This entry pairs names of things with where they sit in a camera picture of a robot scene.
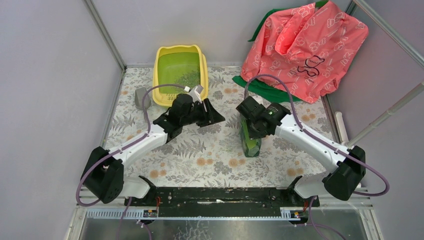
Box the green litter bag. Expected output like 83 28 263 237
239 115 262 158

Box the silver metal scoop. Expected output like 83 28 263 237
134 87 151 123

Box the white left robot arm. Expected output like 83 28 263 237
76 94 215 205

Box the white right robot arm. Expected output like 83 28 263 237
236 96 366 201

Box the green litter pile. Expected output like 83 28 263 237
170 70 201 88

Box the yellow litter box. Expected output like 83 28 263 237
152 44 209 100

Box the green cloth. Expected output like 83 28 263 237
232 0 328 103

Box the white metal pole stand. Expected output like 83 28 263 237
334 81 424 189

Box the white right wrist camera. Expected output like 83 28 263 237
252 95 264 105

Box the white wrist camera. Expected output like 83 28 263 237
252 95 264 105
184 85 204 103

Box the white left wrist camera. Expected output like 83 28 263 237
184 85 204 103

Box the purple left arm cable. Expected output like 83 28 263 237
75 83 190 240

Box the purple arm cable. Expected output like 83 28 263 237
75 83 190 240
244 74 391 240

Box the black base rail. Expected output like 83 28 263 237
125 186 320 218

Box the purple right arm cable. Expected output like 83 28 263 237
244 74 391 240

